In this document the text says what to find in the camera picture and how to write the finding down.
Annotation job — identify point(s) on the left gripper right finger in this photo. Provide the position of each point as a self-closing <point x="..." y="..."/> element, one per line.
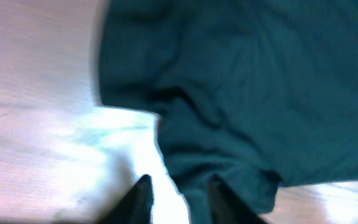
<point x="226" y="207"/>

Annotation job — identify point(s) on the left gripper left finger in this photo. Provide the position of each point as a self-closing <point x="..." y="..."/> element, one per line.
<point x="135" y="207"/>

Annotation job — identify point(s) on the black t-shirt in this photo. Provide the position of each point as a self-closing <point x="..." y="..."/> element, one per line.
<point x="262" y="93"/>

